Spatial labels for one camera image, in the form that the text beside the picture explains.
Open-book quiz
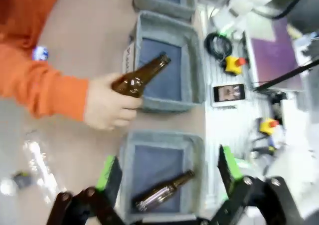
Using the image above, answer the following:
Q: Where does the grey fabric plastic basket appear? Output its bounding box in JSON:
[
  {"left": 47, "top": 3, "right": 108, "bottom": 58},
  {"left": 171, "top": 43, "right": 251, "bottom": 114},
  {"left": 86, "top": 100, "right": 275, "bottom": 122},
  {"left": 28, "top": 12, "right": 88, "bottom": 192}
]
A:
[{"left": 134, "top": 9, "right": 206, "bottom": 114}]

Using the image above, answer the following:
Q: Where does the large clear plastic bottle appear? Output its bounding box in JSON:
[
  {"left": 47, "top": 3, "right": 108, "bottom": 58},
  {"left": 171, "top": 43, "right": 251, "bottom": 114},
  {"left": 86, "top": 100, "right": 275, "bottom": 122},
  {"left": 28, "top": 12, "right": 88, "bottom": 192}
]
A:
[{"left": 21, "top": 129, "right": 61, "bottom": 204}]

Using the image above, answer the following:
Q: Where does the yellow emergency stop button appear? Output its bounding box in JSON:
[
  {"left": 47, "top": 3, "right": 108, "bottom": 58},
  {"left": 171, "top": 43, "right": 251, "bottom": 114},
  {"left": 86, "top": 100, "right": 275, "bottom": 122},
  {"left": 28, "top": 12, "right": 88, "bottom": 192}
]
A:
[
  {"left": 221, "top": 55, "right": 248, "bottom": 75},
  {"left": 258, "top": 118, "right": 280, "bottom": 136}
]

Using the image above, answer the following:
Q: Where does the black metal bar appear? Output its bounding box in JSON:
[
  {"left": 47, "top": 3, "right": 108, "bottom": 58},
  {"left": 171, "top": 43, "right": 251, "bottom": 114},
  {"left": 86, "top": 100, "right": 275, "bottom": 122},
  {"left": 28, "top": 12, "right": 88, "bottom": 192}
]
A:
[{"left": 251, "top": 59, "right": 319, "bottom": 93}]

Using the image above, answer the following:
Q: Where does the blue Pocari can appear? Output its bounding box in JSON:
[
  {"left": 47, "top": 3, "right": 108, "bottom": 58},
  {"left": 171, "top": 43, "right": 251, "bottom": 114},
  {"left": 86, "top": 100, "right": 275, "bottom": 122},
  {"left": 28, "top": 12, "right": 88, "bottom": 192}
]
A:
[{"left": 31, "top": 44, "right": 49, "bottom": 61}]

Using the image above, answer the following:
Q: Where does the coiled black cable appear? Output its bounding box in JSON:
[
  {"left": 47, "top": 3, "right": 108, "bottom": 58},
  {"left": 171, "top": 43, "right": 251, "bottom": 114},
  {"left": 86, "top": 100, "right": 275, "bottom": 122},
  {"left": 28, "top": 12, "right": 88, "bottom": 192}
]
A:
[{"left": 203, "top": 31, "right": 234, "bottom": 61}]

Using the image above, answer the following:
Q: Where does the orange sleeved forearm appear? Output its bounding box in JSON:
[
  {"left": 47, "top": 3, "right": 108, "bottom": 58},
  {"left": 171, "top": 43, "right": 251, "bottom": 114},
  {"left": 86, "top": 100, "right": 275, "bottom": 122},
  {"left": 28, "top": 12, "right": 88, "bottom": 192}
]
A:
[{"left": 0, "top": 41, "right": 90, "bottom": 123}]

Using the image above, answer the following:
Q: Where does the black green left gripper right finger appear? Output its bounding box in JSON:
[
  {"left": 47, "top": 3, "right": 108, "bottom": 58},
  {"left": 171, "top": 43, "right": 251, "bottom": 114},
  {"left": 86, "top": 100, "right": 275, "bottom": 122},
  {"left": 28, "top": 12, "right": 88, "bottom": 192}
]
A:
[{"left": 211, "top": 145, "right": 310, "bottom": 225}]

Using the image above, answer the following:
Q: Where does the dark can with silver lid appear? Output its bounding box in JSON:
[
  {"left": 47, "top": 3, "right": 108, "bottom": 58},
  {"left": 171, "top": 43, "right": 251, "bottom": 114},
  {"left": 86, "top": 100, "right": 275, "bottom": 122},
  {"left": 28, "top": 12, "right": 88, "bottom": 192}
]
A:
[{"left": 0, "top": 170, "right": 32, "bottom": 196}]

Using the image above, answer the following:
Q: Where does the brown glass bottle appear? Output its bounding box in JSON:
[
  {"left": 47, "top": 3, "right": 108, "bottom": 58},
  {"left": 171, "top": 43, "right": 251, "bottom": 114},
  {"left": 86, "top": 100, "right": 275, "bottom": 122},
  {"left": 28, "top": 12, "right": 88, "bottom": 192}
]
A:
[
  {"left": 111, "top": 51, "right": 172, "bottom": 99},
  {"left": 135, "top": 169, "right": 196, "bottom": 211}
]

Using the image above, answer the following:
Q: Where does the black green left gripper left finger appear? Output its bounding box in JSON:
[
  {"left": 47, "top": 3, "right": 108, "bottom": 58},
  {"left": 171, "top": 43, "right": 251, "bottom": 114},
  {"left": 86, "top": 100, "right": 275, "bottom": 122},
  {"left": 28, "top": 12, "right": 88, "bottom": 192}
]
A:
[{"left": 47, "top": 155, "right": 125, "bottom": 225}]

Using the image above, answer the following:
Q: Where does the person in orange hoodie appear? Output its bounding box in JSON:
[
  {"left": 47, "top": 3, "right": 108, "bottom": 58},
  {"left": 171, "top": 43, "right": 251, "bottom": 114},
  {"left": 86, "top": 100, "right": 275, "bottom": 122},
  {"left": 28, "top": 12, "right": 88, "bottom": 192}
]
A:
[{"left": 0, "top": 0, "right": 63, "bottom": 51}]

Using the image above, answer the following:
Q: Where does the grey fabric bottle basket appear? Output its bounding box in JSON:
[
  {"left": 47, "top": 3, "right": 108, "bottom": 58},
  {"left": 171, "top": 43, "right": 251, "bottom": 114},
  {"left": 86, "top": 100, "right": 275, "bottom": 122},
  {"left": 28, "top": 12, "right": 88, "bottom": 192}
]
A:
[{"left": 119, "top": 129, "right": 208, "bottom": 219}]

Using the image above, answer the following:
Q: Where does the person's bare hand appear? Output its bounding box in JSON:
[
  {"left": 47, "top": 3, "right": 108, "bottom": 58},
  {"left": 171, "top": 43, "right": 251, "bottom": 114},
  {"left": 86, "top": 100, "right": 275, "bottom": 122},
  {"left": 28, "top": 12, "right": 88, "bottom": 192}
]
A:
[{"left": 83, "top": 72, "right": 144, "bottom": 131}]

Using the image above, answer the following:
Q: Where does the purple panel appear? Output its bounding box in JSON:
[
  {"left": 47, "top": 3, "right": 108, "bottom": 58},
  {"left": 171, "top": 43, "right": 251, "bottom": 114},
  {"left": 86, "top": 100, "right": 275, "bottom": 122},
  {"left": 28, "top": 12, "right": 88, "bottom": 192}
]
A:
[{"left": 250, "top": 17, "right": 308, "bottom": 91}]

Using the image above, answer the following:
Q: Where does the white Plastic label card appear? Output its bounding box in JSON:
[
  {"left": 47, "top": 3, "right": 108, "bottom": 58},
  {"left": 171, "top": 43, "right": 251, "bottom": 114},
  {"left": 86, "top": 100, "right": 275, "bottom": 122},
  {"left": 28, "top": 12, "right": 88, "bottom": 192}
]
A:
[{"left": 122, "top": 41, "right": 137, "bottom": 75}]

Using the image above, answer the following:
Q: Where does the smartphone with lit screen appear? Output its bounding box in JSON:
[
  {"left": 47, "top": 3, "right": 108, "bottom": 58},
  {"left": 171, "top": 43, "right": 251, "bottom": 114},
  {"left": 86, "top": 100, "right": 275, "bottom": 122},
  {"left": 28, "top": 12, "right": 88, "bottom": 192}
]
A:
[{"left": 212, "top": 83, "right": 246, "bottom": 104}]

